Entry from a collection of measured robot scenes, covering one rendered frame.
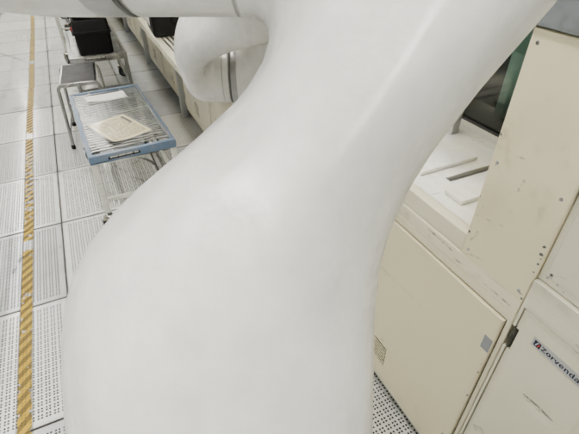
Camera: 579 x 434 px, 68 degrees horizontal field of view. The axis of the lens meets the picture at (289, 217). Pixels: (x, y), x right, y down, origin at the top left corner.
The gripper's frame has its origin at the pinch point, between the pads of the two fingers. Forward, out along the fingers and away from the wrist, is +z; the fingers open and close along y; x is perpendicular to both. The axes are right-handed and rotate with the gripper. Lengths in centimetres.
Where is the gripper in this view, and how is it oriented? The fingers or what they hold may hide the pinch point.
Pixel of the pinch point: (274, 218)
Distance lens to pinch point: 72.1
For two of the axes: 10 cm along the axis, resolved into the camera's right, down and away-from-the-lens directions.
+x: -0.1, -6.0, 8.0
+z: 0.0, 8.0, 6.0
